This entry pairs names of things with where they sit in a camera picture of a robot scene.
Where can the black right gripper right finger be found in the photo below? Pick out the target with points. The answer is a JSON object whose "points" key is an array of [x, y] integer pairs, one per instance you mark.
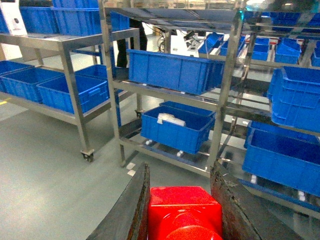
{"points": [[243, 216]]}

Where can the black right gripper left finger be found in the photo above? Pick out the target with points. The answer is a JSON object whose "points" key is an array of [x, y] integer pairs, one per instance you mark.
{"points": [[128, 218]]}

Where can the red toy block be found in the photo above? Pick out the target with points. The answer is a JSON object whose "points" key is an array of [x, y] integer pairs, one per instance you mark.
{"points": [[183, 213]]}

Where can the steel shelf cart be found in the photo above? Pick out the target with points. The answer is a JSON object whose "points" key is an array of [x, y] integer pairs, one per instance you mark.
{"points": [[62, 45]]}

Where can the white cardboard box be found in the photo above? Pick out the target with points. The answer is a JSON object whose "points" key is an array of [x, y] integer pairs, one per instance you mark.
{"points": [[10, 10]]}

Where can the blue bin right lower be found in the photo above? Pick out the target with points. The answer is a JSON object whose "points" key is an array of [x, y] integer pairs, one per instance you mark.
{"points": [[284, 160]]}

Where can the blue bin on rack bottom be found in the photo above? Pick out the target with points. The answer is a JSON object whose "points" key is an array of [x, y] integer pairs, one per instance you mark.
{"points": [[187, 138]]}

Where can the blue bin on rack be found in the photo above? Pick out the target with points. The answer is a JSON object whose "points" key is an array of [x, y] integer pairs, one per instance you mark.
{"points": [[187, 74], [187, 138]]}

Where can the white plastic bag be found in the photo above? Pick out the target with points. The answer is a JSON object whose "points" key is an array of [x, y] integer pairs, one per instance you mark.
{"points": [[166, 117]]}

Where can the blue bin right upper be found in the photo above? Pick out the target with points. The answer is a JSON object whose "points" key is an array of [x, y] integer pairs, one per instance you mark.
{"points": [[294, 93]]}

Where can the blue bin on rack top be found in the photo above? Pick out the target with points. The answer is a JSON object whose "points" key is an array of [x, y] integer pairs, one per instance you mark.
{"points": [[187, 74]]}

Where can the blue bin middle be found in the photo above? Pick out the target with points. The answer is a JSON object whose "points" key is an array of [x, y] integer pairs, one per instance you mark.
{"points": [[39, 76]]}

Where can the blue bin far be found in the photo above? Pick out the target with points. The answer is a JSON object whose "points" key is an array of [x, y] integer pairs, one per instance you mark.
{"points": [[10, 70]]}

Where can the steel flow rack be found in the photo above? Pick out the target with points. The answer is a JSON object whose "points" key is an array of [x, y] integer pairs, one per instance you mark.
{"points": [[262, 37]]}

